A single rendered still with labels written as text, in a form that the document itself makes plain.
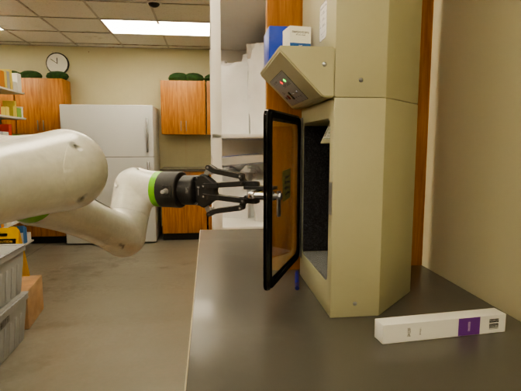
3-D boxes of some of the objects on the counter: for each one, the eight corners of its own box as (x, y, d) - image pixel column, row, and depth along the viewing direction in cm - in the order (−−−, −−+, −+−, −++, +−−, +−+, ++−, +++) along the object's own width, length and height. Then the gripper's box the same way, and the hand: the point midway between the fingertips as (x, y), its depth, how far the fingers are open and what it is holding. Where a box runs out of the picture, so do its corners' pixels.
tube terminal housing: (381, 271, 129) (391, -1, 120) (439, 313, 97) (457, -53, 88) (299, 274, 126) (302, -5, 117) (330, 318, 94) (337, -60, 85)
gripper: (177, 220, 108) (268, 226, 100) (175, 161, 106) (268, 162, 98) (191, 216, 115) (277, 220, 107) (190, 160, 113) (277, 161, 105)
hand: (259, 192), depth 104 cm, fingers closed, pressing on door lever
